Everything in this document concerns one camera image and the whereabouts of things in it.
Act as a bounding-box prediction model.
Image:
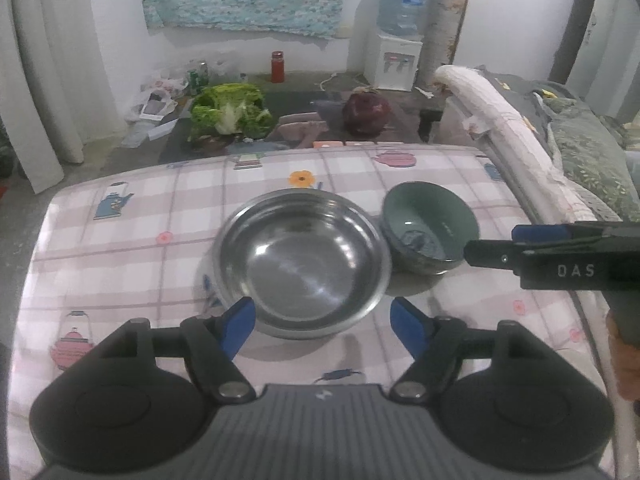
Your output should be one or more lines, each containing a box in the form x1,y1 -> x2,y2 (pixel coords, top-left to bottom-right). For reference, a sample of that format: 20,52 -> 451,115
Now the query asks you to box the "green ceramic bowl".
378,181 -> 480,275

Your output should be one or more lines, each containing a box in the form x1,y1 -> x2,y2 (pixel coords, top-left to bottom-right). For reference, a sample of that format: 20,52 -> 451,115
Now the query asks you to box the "deep steel bowl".
209,188 -> 392,340

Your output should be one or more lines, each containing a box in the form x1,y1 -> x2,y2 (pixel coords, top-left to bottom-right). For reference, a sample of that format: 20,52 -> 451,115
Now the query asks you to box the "right hand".
606,312 -> 640,402

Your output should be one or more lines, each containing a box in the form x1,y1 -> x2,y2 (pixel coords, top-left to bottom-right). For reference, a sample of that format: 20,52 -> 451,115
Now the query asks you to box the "rolled pink quilt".
433,65 -> 597,223

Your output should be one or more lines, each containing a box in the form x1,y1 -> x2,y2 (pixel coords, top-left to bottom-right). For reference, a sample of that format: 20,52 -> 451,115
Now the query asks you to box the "green leaf pillow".
539,96 -> 639,222

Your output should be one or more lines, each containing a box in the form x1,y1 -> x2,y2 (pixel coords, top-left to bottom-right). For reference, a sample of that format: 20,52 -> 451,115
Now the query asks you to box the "white water dispenser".
363,28 -> 423,92

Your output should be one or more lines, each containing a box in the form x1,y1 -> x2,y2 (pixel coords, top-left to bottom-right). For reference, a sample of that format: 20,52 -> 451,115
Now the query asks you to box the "green lettuce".
188,82 -> 274,144

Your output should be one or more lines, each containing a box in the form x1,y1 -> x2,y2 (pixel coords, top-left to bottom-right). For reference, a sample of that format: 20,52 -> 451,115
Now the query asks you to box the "rolled patterned mat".
416,0 -> 469,91

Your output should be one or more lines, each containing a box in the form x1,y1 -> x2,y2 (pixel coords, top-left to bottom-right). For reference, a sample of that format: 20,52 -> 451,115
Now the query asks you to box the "blue water jug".
376,0 -> 427,38

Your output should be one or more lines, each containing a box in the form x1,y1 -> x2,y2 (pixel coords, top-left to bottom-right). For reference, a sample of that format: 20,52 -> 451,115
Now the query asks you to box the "white curtain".
1,0 -> 125,193

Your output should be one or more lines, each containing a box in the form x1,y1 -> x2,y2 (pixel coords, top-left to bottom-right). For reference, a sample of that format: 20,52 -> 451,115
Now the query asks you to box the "red bottle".
270,51 -> 285,84

